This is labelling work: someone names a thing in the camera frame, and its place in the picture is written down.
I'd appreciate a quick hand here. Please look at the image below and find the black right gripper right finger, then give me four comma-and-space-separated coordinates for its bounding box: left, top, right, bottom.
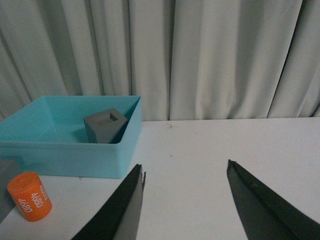
226, 160, 320, 240

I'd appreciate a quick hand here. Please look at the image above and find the white curtain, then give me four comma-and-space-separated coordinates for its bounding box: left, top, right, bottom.
0, 0, 320, 121

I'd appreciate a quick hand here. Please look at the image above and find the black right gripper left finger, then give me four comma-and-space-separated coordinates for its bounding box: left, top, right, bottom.
73, 164, 146, 240

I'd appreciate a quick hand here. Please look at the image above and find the orange cylinder part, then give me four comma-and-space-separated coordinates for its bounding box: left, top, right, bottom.
7, 171, 52, 222

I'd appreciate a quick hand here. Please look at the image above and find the blue plastic box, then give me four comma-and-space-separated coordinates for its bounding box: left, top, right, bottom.
0, 95, 142, 179

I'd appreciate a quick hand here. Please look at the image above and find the gray block with round hole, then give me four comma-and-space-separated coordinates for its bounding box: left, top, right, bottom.
0, 159, 22, 223

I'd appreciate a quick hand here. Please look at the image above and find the gray block with square hole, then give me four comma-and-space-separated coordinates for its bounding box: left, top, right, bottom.
83, 108, 129, 144

